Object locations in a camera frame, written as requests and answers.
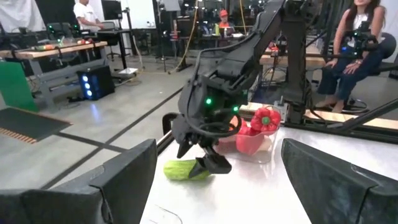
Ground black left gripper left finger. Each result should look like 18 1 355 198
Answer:
0 139 158 224

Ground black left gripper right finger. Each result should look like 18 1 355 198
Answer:
281 138 398 224

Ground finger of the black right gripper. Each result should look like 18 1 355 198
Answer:
188 145 233 180
176 136 196 159

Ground green cucumber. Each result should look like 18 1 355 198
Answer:
163 158 212 182

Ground clear plastic bin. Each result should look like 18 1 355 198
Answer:
214 104 282 164

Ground wooden table board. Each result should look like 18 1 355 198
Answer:
241 102 398 131

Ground person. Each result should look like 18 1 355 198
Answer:
315 0 388 113
73 0 105 32
216 9 233 30

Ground black mat with orange stripes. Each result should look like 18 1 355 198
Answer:
0 107 73 144

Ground black computer tower blue lights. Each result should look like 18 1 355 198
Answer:
76 64 116 101

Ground wooden workbench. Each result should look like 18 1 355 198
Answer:
259 46 327 68
0 40 108 108

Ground black monitor on stand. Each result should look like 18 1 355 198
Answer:
101 0 124 21

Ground green panel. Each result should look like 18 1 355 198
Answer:
0 60 40 113

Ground black office chair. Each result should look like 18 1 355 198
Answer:
369 32 398 78

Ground black handheld robot device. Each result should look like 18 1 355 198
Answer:
340 21 380 58

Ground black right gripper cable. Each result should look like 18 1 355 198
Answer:
186 77 243 139

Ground yellow hanging cable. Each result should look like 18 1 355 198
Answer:
169 0 200 74

